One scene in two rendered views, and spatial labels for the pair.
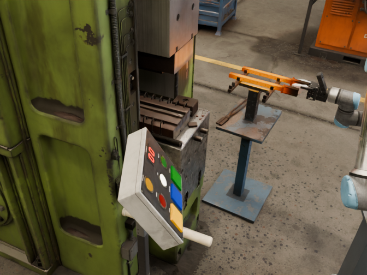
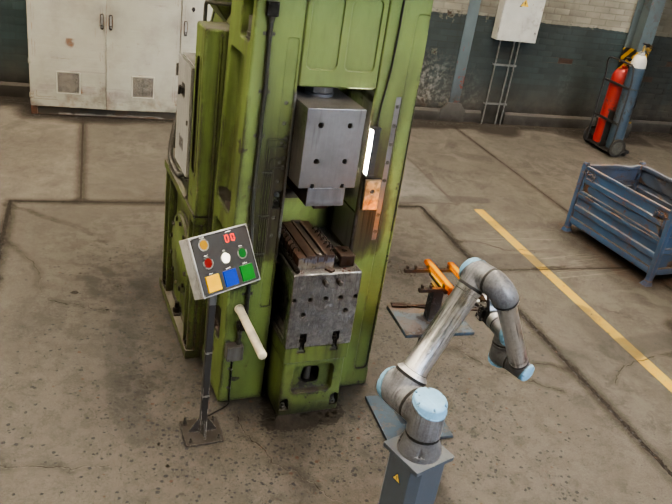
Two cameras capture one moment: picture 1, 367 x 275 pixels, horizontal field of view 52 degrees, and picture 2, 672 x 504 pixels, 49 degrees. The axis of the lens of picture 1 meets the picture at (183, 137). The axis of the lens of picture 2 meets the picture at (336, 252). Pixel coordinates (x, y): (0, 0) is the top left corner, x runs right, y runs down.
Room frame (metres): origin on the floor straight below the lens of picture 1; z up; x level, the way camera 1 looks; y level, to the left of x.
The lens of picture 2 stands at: (-0.91, -2.33, 2.66)
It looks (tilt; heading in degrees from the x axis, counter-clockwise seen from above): 26 degrees down; 42
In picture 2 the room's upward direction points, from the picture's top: 9 degrees clockwise
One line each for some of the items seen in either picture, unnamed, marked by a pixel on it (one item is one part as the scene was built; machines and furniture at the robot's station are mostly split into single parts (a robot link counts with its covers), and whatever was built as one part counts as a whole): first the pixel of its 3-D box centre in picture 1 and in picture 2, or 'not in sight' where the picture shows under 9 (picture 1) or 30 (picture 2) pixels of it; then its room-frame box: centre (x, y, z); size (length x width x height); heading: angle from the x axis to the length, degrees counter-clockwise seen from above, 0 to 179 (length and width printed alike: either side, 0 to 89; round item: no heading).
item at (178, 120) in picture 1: (143, 113); (303, 243); (1.61, 0.20, 0.96); 0.42 x 0.20 x 0.09; 68
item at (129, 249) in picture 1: (129, 247); (233, 351); (1.24, 0.26, 0.36); 0.09 x 0.07 x 0.12; 158
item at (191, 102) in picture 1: (184, 105); (343, 256); (1.72, 0.00, 0.95); 0.12 x 0.08 x 0.06; 68
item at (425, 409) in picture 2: not in sight; (425, 413); (1.25, -1.01, 0.79); 0.17 x 0.15 x 0.18; 82
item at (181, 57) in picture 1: (141, 46); (311, 181); (1.61, 0.20, 1.32); 0.42 x 0.20 x 0.10; 68
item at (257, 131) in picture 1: (250, 119); (429, 319); (2.03, -0.42, 0.67); 0.40 x 0.30 x 0.02; 152
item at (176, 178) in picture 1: (175, 178); (246, 272); (1.09, 0.03, 1.01); 0.07 x 0.05 x 0.07; 3
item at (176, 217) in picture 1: (175, 217); (213, 283); (0.89, 0.02, 1.01); 0.07 x 0.05 x 0.07; 3
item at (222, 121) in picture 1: (242, 104); (443, 307); (2.18, -0.39, 0.69); 0.60 x 0.04 x 0.01; 144
